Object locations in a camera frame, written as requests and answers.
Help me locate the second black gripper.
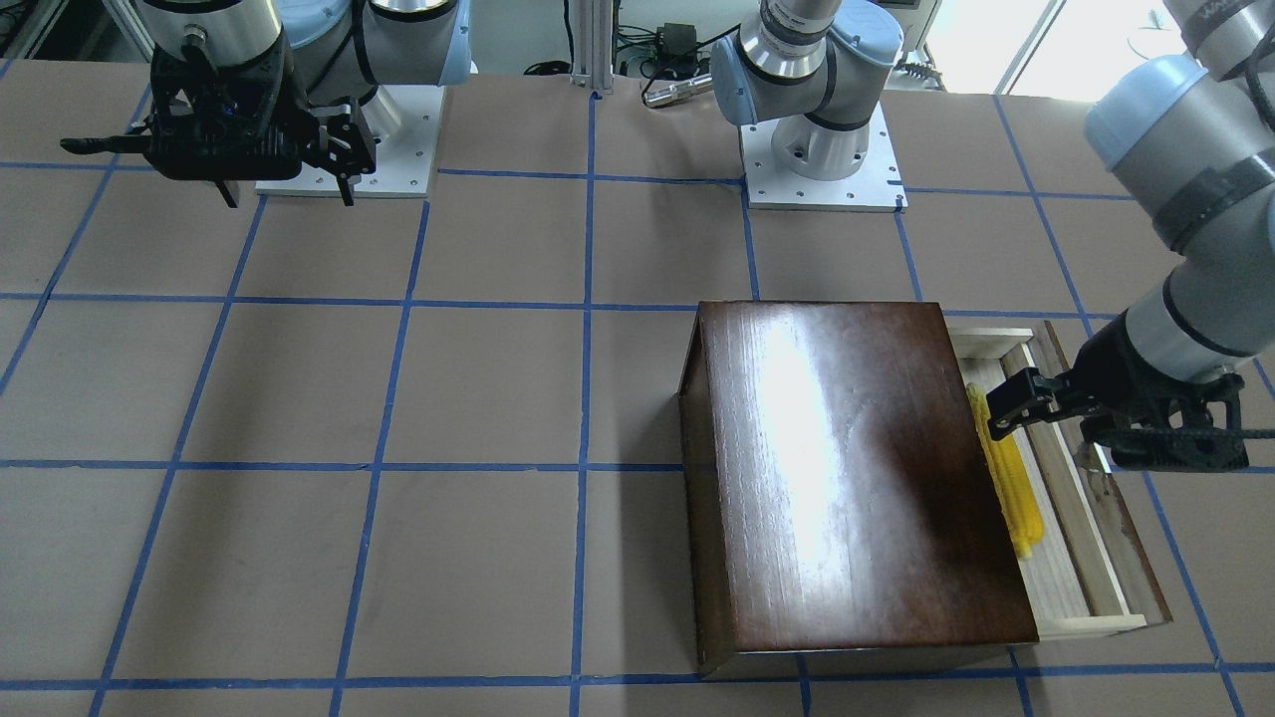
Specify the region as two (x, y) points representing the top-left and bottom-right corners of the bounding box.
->
(60, 29), (303, 207)

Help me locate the yellow toy corn cob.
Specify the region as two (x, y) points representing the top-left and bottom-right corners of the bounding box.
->
(965, 381), (1046, 560)

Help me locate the aluminium frame post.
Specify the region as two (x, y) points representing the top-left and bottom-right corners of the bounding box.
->
(566, 1), (618, 100)

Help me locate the dark wooden drawer box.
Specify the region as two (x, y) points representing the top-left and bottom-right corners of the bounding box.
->
(677, 301), (1040, 680)

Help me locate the wooden drawer with white handle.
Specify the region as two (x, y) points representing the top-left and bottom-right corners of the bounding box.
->
(944, 319), (1174, 639)

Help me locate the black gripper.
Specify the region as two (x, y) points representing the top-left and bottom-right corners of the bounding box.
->
(986, 316), (1272, 472)

